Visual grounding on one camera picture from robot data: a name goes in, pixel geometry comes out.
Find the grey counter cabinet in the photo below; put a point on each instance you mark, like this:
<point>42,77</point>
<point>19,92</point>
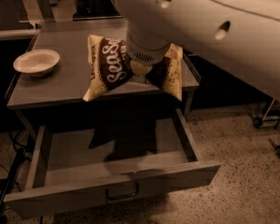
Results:
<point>57,98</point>

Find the person behind counter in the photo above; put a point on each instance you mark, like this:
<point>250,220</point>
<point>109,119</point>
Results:
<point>93,8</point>

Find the white bowl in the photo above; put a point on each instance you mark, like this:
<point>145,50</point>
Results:
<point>37,62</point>

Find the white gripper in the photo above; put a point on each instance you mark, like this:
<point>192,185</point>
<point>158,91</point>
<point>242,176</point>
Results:
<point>145,56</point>

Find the grey open drawer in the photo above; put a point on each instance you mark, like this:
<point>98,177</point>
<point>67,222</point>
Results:
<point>71,170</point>

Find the black drawer handle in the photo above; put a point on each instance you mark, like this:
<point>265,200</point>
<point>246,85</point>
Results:
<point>122,191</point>

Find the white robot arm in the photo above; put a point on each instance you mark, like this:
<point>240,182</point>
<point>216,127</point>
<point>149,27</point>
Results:
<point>241,37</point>

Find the black stand leg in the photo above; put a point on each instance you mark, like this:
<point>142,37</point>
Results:
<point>9,181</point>

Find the grey rail with glass panel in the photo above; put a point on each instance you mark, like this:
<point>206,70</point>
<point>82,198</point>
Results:
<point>20,18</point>

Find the brown chip bag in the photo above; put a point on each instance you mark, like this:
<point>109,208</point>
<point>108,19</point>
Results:
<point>111,67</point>

